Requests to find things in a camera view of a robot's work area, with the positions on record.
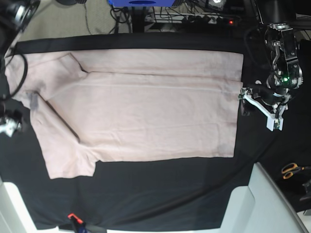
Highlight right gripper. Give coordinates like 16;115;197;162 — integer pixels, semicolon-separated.
0;109;25;137

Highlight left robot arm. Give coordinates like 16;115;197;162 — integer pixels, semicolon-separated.
238;0;303;131

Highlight black object right edge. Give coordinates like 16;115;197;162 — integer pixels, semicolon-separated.
299;180;311;216

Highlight black monitor stand pole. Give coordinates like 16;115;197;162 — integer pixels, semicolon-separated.
130;7;146;33

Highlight black table cloth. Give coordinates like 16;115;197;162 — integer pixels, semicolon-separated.
0;33;311;231

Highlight red black clamp bottom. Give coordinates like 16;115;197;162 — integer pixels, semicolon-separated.
67;213;107;233

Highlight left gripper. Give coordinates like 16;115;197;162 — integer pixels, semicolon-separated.
238;83;291;131

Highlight orange handled scissors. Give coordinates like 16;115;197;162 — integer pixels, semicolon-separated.
281;163;311;180

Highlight blue box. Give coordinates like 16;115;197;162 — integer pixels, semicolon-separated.
108;0;175;7

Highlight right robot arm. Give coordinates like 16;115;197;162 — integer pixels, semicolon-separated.
0;0;40;137

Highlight pink T-shirt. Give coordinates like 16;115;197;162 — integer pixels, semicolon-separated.
15;49;243;179

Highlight white table frame left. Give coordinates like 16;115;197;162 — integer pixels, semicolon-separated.
0;181;59;233

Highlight power strip with red light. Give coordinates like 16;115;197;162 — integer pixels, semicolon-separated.
145;13;240;26

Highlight white table frame right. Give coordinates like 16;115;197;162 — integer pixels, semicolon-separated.
219;163;308;233

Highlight white table frame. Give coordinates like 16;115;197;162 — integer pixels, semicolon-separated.
219;163;308;233
0;181;59;233

